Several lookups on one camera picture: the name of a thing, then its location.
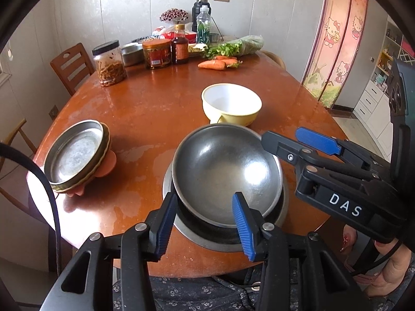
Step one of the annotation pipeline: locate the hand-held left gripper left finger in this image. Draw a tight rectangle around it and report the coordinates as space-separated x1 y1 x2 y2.
39 192 178 311

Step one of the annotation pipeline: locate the clear plastic bottle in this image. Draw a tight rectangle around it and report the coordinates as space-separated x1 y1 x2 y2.
196 5 212 45

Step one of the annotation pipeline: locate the small steel bowl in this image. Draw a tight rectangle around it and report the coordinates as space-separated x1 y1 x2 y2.
172 124 283 228

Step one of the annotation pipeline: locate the dark sauce bottle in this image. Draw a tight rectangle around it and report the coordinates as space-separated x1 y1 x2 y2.
171 23 189 65

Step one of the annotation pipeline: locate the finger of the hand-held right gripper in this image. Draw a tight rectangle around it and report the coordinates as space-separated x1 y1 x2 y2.
295 127 394 182
261 131 393 183

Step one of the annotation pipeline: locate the person's dark floral clothing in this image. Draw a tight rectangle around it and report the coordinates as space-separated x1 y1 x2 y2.
112 266 367 311

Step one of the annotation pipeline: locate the pickle jar with red label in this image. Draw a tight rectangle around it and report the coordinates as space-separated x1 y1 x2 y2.
142 38 172 70

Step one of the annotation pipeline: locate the curved-back chair with dark seat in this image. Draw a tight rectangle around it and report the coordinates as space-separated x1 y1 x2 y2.
0 117 62 273

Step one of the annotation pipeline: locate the yellow shell-shaped plate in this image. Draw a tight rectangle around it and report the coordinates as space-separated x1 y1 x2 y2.
50 121 112 192

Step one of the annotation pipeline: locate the bunch of green vegetables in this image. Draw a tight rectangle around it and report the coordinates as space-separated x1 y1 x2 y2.
204 34 265 59

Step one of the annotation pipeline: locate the red and white plastic bag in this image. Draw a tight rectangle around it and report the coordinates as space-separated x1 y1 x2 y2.
152 26 177 39

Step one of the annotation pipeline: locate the person's right hand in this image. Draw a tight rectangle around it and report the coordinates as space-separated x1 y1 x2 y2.
340 225 414 300

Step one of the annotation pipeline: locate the glass jar with black lid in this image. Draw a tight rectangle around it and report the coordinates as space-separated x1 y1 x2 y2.
92 40 128 87

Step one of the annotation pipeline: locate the yellow bowl with white inside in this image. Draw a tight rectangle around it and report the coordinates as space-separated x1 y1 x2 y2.
201 83 262 127

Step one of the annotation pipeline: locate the black thermos bottle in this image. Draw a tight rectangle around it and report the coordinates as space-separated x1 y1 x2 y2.
191 0 212 33

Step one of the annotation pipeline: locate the large steel bowl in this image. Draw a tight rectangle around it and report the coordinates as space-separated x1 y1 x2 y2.
162 162 290 253

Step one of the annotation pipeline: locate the black cable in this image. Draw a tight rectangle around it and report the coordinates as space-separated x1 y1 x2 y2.
0 143 63 282

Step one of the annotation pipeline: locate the steel container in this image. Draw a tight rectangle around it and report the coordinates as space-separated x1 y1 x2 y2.
121 42 145 67

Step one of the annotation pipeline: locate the pink cartoon sliding door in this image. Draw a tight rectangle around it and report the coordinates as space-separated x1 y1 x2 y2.
301 0 368 109

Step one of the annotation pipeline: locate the white cabinet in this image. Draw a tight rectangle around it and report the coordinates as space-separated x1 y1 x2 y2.
352 19 415 159

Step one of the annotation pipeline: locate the brown slatted wooden chair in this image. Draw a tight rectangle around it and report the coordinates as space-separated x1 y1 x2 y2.
50 43 96 97

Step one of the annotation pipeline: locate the shallow steel plate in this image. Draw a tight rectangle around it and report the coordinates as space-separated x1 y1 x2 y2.
44 120 104 185

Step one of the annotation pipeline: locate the red bead flower ornament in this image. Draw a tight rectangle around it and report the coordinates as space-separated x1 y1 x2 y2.
160 8 189 26

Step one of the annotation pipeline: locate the light wooden chair back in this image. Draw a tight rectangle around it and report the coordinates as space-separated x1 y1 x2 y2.
259 50 286 70

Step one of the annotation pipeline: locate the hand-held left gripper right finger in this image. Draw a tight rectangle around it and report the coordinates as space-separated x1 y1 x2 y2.
232 192 370 311

